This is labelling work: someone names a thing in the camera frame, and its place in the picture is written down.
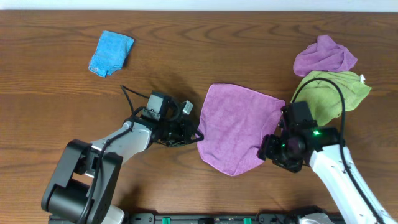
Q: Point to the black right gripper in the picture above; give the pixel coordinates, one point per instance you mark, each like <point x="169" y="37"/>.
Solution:
<point x="267" y="150"/>

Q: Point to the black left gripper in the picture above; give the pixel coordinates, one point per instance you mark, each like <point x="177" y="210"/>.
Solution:
<point x="187" y="126"/>

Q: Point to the pink purple cloth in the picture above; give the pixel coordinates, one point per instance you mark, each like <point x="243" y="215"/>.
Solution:
<point x="233" y="120"/>

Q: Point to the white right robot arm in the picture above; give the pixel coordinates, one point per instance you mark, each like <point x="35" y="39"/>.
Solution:
<point x="330" y="159"/>

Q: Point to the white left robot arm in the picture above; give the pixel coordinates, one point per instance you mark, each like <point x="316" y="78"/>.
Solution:
<point x="83" y="183"/>

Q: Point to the crumpled green cloth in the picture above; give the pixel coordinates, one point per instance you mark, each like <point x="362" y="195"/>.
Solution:
<point x="320" y="90"/>

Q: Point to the crumpled purple cloth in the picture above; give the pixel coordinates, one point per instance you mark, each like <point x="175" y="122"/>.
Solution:
<point x="324" y="55"/>

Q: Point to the folded blue cloth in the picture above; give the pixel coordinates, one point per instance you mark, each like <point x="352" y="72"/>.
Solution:
<point x="111" y="52"/>

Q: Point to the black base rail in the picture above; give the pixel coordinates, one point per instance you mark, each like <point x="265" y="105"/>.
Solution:
<point x="311" y="214"/>

